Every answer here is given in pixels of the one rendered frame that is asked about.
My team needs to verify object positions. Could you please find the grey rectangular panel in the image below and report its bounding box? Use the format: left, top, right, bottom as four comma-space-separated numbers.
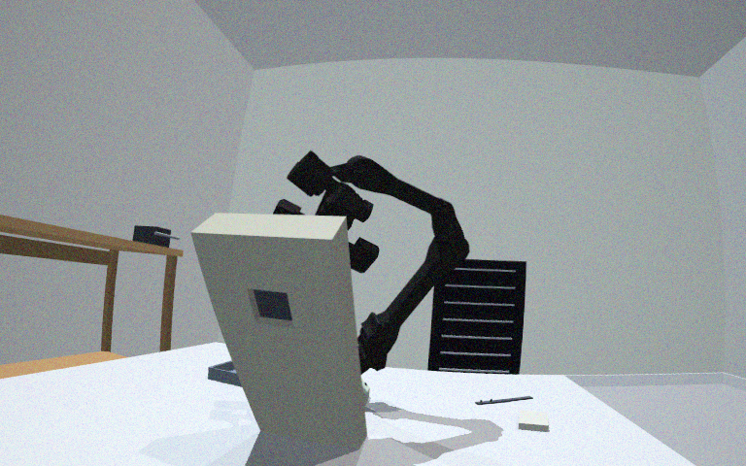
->
190, 213, 368, 449

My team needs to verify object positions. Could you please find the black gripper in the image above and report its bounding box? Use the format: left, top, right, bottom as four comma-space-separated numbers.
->
273, 196, 379, 273

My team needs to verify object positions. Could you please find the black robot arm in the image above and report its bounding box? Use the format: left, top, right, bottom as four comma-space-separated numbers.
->
288, 150, 469, 375

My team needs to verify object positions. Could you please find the dark grey flat bar with two small pins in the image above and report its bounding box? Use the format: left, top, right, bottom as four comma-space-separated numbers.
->
475, 396, 533, 405

